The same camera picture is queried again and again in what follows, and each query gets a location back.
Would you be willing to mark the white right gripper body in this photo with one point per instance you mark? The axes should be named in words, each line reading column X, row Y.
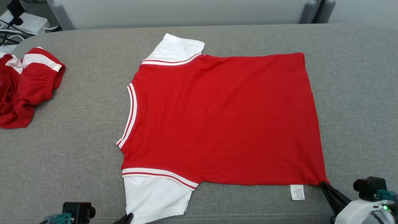
column 357, row 213

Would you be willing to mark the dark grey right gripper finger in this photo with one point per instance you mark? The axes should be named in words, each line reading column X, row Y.
column 334, row 202
column 340, row 196

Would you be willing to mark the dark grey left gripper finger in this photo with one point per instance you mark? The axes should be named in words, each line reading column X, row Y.
column 129, row 218
column 119, row 220

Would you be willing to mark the red jersey shirt white sleeves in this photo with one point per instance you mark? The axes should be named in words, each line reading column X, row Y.
column 217, row 118

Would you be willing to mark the red jersey shorts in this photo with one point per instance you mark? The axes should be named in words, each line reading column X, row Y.
column 28, row 90

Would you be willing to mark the white power strip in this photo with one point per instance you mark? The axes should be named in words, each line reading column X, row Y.
column 29, row 22

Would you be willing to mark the black power plug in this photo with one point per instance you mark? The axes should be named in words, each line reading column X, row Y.
column 15, row 11

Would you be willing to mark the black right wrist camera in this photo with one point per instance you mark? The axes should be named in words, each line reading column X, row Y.
column 370, row 188

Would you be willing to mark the teal right camera connector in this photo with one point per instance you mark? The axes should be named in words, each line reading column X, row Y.
column 387, row 195

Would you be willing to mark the teal camera connector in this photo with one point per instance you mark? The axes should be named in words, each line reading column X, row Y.
column 57, row 219
column 387, row 195

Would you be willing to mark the teal left camera connector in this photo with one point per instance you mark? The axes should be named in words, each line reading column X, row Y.
column 57, row 219

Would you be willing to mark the grey metal frame leg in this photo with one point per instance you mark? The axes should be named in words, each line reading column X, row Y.
column 62, row 14

